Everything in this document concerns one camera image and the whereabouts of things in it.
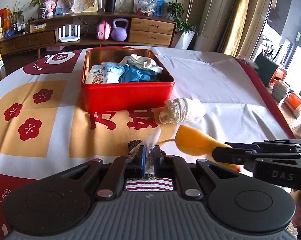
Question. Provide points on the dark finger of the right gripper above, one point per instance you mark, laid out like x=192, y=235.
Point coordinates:
x=278, y=145

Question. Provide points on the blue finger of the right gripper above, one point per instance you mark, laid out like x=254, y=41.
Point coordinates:
x=276, y=154

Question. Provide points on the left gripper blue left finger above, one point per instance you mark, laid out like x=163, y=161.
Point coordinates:
x=122, y=168

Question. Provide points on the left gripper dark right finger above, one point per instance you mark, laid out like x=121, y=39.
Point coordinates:
x=178, y=170

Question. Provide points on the bagged brown hair scrunchie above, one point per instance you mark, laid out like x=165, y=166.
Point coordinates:
x=148, y=152

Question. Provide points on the yellow rubber duck toy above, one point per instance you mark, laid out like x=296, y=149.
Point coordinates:
x=194, y=142

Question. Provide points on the cream knitted cloth roll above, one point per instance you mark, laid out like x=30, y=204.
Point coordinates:
x=181, y=110

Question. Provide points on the blue rubber glove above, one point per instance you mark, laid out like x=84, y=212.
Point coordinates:
x=133, y=74

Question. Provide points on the cartoon print face mask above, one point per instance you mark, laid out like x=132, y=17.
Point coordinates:
x=107, y=72

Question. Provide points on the white tulle mesh fabric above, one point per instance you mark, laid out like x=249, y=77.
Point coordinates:
x=141, y=62

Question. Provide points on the person right hand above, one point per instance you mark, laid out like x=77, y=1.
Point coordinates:
x=296, y=221

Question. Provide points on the red metal tin box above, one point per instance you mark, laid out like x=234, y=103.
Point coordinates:
x=124, y=96

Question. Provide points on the orange plastic stool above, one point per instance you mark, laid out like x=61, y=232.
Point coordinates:
x=279, y=74

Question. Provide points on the dark green storage bin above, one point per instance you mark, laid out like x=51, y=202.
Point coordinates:
x=266, y=69

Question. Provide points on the white red patterned tablecloth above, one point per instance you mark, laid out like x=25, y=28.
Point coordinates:
x=44, y=128

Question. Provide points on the white plant pot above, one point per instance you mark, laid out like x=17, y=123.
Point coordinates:
x=185, y=40

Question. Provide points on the purple kettlebell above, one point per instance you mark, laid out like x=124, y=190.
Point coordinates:
x=119, y=33

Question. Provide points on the pink small suitcase toy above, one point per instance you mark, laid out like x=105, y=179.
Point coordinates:
x=103, y=31

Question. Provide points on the wooden tv cabinet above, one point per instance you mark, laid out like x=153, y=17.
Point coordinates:
x=141, y=31

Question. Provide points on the white wifi router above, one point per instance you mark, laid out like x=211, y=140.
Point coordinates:
x=69, y=33

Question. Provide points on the yellow curtain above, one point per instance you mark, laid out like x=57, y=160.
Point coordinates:
x=245, y=24

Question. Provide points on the green potted tree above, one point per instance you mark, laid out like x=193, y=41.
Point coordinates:
x=180, y=16

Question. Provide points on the blue plastic container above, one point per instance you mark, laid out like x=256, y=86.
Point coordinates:
x=159, y=8

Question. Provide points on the white standing air conditioner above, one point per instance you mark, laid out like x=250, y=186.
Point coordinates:
x=215, y=25

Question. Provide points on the black cylindrical speaker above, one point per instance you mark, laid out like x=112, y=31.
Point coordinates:
x=110, y=5

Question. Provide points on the clear plastic bag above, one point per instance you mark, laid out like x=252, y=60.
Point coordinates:
x=146, y=7

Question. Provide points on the small potted plant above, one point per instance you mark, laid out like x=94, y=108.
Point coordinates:
x=41, y=7

